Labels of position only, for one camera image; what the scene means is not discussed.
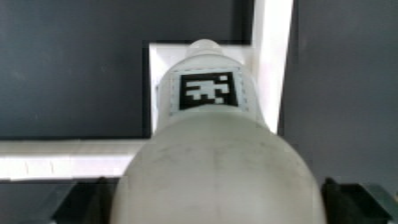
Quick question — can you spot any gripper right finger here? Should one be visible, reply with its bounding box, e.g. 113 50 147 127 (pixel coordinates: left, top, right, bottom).
321 178 398 224

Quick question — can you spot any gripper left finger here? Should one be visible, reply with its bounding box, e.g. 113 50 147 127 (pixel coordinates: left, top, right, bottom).
23 176 120 224

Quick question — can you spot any white light bulb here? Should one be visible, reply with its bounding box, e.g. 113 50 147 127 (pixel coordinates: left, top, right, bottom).
110 38 328 224

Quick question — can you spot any white lamp base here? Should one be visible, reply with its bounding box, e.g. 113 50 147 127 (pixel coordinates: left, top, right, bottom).
149 39 263 132

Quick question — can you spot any white front rail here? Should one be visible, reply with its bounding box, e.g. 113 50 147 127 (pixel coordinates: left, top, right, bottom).
0 140 145 181

